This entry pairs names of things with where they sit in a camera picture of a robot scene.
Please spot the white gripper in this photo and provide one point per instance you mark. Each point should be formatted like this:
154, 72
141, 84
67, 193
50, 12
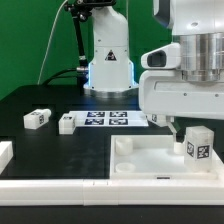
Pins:
163, 91

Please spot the white square tabletop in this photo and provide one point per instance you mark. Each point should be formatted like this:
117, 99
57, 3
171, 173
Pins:
153, 157

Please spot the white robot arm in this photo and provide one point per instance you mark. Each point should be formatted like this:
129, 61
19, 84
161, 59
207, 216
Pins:
197, 25

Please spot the white marker sheet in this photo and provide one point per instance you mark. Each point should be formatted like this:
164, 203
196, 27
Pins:
110, 118

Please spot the white U-shaped fence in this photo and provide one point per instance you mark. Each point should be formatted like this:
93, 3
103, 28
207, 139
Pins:
113, 191

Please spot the black camera stand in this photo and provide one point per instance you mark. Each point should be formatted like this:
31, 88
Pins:
80, 11

